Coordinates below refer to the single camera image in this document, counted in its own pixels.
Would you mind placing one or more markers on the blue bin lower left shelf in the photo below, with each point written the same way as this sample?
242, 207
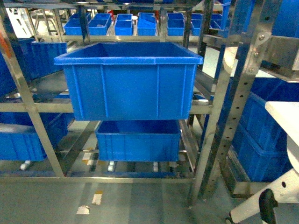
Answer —
19, 140

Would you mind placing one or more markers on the metal rack upright post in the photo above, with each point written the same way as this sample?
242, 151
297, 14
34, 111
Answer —
240, 58

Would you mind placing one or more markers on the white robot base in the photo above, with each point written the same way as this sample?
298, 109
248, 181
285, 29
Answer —
268, 148

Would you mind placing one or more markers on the large blue bin upper shelf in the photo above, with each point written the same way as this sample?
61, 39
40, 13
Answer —
130, 80

